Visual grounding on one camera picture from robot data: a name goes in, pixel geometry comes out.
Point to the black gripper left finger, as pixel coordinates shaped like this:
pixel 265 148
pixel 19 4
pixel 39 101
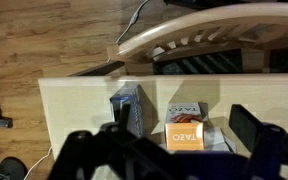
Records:
pixel 94 153

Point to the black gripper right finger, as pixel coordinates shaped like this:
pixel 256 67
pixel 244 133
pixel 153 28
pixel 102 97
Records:
pixel 270 150

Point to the blue Swiss Miss box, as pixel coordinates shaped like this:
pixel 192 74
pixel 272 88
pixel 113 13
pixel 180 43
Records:
pixel 135 106

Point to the orange Tazo tea box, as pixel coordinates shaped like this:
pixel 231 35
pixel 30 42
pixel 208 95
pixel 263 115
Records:
pixel 184 136

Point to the wooden chair back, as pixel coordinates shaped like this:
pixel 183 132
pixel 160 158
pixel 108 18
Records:
pixel 190 23

